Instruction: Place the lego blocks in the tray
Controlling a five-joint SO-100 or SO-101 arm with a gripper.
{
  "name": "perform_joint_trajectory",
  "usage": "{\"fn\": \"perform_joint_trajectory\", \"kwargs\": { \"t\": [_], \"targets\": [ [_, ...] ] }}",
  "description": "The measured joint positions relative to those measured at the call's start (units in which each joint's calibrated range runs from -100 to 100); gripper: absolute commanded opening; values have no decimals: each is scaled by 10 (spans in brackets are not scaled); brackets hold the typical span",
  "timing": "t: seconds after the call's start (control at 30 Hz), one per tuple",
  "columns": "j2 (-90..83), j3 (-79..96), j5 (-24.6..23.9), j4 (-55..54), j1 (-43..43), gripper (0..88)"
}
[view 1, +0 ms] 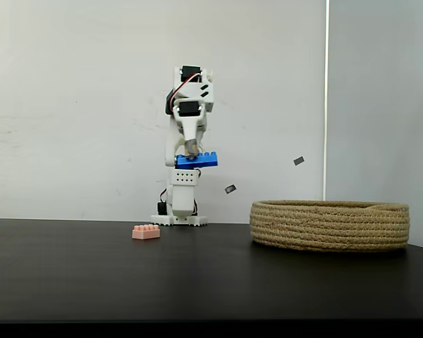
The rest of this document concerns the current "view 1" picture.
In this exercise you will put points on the blue lego block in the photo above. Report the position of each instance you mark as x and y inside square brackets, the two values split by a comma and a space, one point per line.
[204, 162]

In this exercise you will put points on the pink lego block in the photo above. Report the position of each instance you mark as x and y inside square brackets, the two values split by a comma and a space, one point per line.
[146, 233]

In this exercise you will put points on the grey tape piece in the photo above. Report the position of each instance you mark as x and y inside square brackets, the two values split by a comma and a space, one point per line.
[299, 160]
[230, 189]

